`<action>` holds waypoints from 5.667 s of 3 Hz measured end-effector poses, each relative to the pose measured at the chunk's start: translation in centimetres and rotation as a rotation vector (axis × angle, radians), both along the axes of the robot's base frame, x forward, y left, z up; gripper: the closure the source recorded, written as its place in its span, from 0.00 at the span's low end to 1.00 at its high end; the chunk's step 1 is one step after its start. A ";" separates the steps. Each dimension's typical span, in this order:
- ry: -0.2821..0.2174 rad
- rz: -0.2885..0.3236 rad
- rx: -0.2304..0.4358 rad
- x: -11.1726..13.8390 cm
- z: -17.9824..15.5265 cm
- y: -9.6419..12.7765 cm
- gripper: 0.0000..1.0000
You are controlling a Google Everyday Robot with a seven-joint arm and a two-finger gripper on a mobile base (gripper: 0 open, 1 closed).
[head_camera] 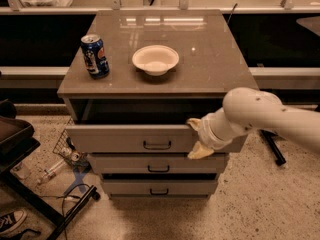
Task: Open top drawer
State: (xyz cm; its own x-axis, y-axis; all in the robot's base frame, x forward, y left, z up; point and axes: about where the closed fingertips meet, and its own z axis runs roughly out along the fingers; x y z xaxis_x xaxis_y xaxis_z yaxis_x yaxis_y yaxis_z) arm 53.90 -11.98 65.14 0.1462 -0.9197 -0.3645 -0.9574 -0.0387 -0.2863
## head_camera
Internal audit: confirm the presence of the grey bottom drawer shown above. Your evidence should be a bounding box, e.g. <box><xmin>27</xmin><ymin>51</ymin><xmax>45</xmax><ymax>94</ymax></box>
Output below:
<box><xmin>101</xmin><ymin>180</ymin><xmax>218</xmax><ymax>197</ymax></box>

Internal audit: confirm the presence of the grey drawer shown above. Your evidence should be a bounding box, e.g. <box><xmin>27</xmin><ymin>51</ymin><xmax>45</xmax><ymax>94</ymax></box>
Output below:
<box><xmin>101</xmin><ymin>180</ymin><xmax>218</xmax><ymax>197</ymax></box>
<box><xmin>65</xmin><ymin>123</ymin><xmax>248</xmax><ymax>154</ymax></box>
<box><xmin>88</xmin><ymin>153</ymin><xmax>228</xmax><ymax>174</ymax></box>

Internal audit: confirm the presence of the grey drawer cabinet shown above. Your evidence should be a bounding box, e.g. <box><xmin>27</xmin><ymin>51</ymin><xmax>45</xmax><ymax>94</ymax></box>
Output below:
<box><xmin>58</xmin><ymin>9</ymin><xmax>256</xmax><ymax>198</ymax></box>

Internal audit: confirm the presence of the grey middle drawer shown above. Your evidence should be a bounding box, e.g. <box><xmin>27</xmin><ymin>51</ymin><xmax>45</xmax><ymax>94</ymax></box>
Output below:
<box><xmin>88</xmin><ymin>153</ymin><xmax>228</xmax><ymax>174</ymax></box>

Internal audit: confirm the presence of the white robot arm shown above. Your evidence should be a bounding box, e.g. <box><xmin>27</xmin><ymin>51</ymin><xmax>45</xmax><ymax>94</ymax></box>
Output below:
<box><xmin>187</xmin><ymin>87</ymin><xmax>320</xmax><ymax>159</ymax></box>

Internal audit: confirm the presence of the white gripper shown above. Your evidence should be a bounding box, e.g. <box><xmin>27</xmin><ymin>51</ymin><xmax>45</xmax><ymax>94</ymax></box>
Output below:
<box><xmin>186</xmin><ymin>113</ymin><xmax>232</xmax><ymax>160</ymax></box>

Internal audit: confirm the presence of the black floor cable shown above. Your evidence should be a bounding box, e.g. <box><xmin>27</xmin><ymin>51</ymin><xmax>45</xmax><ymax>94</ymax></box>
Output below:
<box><xmin>38</xmin><ymin>183</ymin><xmax>92</xmax><ymax>240</ymax></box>

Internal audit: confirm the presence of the blue pepsi can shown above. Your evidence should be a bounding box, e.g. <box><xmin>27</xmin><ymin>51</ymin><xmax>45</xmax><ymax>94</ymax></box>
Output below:
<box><xmin>81</xmin><ymin>34</ymin><xmax>109</xmax><ymax>79</ymax></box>

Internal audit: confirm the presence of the black sneaker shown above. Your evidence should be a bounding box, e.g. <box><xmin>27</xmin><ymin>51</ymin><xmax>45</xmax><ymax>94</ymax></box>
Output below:
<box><xmin>0</xmin><ymin>210</ymin><xmax>27</xmax><ymax>236</ymax></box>

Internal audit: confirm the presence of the black stand base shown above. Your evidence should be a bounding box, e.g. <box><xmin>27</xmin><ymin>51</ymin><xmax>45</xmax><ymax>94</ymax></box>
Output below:
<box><xmin>261</xmin><ymin>130</ymin><xmax>286</xmax><ymax>166</ymax></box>

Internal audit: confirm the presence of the clear plastic bottle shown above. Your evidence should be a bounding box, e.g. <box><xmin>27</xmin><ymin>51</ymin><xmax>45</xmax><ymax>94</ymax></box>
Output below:
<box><xmin>37</xmin><ymin>160</ymin><xmax>67</xmax><ymax>185</ymax></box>

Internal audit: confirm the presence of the wire mesh basket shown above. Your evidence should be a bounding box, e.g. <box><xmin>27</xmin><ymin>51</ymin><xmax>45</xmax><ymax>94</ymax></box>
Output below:
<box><xmin>53</xmin><ymin>129</ymin><xmax>89</xmax><ymax>167</ymax></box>

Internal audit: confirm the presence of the white paper bowl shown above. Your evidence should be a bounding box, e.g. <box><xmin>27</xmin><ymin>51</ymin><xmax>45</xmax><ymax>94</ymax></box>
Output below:
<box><xmin>132</xmin><ymin>45</ymin><xmax>179</xmax><ymax>76</ymax></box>

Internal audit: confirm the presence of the grey top drawer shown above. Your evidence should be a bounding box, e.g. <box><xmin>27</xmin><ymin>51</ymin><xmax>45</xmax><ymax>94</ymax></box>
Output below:
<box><xmin>65</xmin><ymin>123</ymin><xmax>248</xmax><ymax>154</ymax></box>

